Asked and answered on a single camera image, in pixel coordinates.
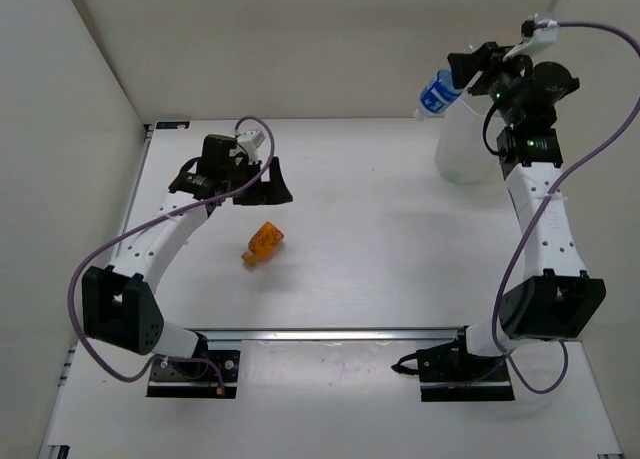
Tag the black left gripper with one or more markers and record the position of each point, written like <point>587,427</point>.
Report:
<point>266,192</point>

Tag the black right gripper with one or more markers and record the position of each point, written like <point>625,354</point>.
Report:
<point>486,61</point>

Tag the blue-label clear bottle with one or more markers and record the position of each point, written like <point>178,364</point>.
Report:
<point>437,96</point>

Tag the orange sea-buckthorn juice bottle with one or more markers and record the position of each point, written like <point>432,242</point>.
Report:
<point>263,244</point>

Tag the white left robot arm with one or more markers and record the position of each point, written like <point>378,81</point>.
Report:
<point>118,301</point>

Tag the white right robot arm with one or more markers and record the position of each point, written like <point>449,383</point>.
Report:
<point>556,296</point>

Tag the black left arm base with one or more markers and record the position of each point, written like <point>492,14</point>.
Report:
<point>216,379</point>

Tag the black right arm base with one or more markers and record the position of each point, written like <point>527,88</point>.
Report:
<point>448,373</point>

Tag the white translucent bin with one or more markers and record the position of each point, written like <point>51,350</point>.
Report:
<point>461,156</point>

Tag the dark label sticker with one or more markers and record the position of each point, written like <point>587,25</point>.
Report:
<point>172,125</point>

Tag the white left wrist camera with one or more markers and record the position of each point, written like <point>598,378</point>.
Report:
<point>248,143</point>

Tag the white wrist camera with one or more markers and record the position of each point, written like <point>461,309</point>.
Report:
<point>538,33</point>
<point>248,143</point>

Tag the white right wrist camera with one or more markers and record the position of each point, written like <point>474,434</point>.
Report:
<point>538,33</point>

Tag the aluminium table edge rail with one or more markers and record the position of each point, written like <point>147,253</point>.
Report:
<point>328,334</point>

